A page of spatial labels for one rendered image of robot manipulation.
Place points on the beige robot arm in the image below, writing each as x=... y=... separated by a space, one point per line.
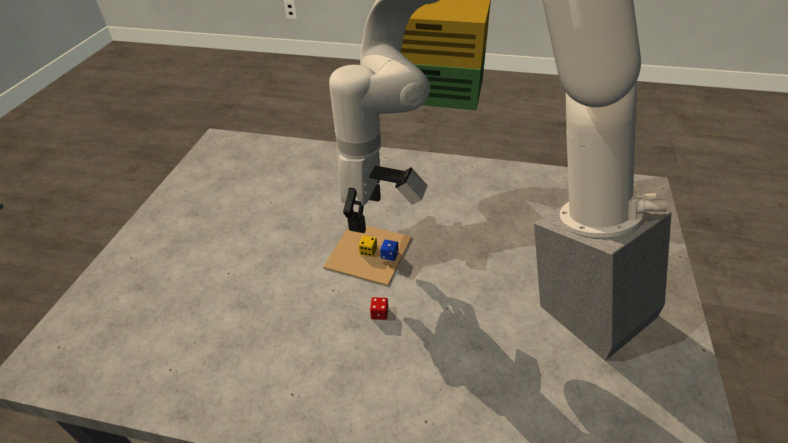
x=597 y=54

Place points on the red die with white pips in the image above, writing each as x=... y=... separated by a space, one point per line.
x=379 y=308

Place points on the dark blue die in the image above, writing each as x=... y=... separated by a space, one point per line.
x=389 y=250

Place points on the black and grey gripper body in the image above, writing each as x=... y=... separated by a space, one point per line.
x=354 y=173

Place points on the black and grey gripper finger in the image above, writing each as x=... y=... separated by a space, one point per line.
x=356 y=220
x=375 y=196

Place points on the yellow die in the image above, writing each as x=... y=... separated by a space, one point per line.
x=368 y=246

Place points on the tan flat mat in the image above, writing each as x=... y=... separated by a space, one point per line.
x=346 y=258

